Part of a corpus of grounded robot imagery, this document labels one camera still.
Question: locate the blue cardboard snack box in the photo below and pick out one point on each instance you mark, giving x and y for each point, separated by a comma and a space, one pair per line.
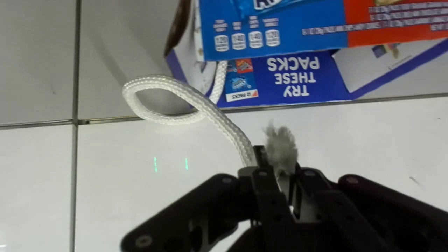
288, 28

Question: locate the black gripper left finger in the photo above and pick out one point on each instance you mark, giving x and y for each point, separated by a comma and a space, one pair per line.
218, 210

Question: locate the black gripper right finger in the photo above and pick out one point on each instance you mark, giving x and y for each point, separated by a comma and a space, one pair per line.
364, 215

